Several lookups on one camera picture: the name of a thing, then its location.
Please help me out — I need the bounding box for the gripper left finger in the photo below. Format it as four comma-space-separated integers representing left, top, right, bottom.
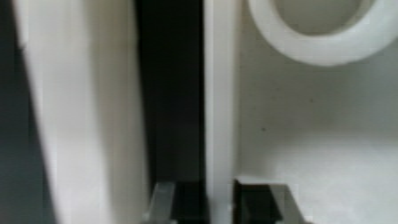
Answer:
142, 182, 204, 224

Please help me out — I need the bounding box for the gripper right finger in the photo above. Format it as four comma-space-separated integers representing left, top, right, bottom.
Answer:
233, 178, 311, 224

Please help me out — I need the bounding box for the white square tabletop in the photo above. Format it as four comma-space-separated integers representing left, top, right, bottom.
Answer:
204, 0, 398, 224

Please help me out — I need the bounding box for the white L-shaped fence wall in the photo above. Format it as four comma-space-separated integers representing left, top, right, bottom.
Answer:
11, 0, 147, 224

